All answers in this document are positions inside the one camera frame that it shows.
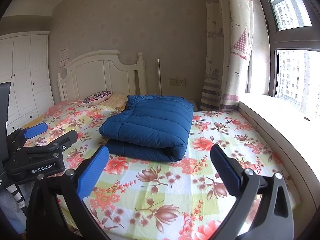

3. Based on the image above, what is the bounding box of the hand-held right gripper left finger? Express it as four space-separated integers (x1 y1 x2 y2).
26 145 110 240

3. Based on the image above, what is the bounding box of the white window sill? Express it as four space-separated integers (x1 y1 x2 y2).
237 94 320 188

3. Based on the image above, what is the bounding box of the thin metal pole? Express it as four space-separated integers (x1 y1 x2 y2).
157 59 162 96

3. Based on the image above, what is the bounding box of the white wooden headboard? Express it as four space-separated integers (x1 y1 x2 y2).
57 50 147 103

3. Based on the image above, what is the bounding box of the floral bed sheet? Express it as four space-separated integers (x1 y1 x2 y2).
21 100 302 240

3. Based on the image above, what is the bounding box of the printed sailboat curtain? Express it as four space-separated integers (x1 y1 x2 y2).
200 0 272 112

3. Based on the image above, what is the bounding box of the blue quilted jacket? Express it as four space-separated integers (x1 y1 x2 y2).
99 94 194 164

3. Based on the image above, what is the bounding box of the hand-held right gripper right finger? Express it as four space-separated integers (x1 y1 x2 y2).
210 144 295 240

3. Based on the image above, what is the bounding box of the beige wall socket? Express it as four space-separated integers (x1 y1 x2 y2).
169 77 186 87

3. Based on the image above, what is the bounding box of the pale yellow pillow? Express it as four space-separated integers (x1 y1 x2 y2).
104 93 128 110

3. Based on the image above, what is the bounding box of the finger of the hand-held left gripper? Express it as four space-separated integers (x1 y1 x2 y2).
7 122 48 147
22 129 79 157

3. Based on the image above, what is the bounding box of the dark framed window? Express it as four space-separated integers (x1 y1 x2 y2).
250 0 320 120

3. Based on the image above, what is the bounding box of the white wardrobe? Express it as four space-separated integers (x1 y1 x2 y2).
0 31 55 128

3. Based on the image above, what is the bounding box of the purple patterned pillow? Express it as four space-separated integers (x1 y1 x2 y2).
82 91 112 104

